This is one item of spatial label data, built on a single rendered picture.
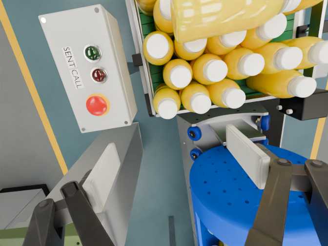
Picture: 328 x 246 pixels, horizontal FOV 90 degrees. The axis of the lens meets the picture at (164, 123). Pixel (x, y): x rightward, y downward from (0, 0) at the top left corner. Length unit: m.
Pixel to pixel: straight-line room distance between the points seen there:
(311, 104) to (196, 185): 0.35
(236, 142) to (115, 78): 0.22
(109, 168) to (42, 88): 1.57
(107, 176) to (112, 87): 0.18
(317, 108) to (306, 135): 1.51
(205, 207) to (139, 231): 2.05
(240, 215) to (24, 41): 1.71
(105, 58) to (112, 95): 0.06
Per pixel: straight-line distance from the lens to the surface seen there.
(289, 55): 0.39
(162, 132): 1.52
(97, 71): 0.30
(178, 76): 0.32
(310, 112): 0.56
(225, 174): 0.42
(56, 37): 0.34
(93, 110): 0.32
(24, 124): 1.93
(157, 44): 0.32
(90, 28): 0.32
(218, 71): 0.33
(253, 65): 0.36
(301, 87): 0.42
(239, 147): 0.17
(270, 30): 0.37
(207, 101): 0.34
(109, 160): 0.18
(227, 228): 0.35
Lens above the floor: 1.39
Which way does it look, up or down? 69 degrees down
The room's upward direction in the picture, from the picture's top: 177 degrees clockwise
